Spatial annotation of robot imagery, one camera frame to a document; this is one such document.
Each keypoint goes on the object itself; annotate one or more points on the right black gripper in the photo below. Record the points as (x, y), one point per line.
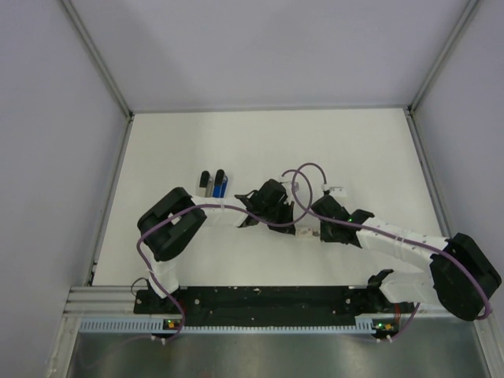
(324, 236)

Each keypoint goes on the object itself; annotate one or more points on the grey slotted cable duct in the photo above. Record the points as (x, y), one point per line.
(167, 326)

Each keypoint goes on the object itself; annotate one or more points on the left aluminium frame post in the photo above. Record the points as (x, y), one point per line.
(95, 56)

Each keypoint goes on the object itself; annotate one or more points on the aluminium frame post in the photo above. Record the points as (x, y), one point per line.
(458, 30)
(95, 56)

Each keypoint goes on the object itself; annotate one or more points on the grey stapler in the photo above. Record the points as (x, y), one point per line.
(205, 185)

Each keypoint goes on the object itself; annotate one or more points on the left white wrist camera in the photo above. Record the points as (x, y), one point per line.
(289, 185)

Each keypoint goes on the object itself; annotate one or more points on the right aluminium frame post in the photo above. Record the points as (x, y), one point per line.
(458, 30)

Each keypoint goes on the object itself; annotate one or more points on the aluminium front rail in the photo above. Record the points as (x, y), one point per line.
(102, 299)

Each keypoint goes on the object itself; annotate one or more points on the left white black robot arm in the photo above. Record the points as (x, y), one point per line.
(168, 227)

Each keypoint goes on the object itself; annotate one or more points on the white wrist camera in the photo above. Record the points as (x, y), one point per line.
(289, 185)
(334, 191)

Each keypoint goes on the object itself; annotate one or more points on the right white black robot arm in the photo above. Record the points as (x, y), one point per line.
(451, 272)

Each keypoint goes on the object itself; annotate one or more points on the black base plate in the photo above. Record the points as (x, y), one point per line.
(275, 317)

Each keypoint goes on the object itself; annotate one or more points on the white staple box with red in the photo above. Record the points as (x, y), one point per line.
(307, 233)

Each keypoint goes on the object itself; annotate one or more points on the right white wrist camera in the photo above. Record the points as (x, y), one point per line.
(334, 191)

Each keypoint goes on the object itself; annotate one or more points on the blue stapler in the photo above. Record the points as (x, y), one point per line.
(220, 184)

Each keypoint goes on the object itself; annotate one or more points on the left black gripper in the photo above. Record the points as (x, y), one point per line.
(288, 211)

